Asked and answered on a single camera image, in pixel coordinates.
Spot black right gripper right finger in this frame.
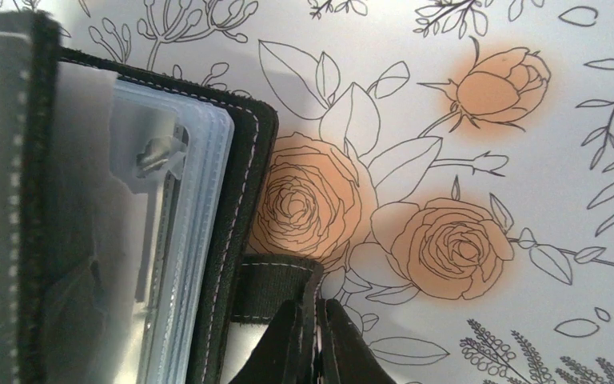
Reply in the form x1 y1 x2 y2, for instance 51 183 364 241
316 299 395 384

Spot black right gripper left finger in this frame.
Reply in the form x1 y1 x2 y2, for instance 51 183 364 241
231 300 313 384

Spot black card holder wallet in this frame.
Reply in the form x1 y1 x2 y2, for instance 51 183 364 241
0 11 321 383

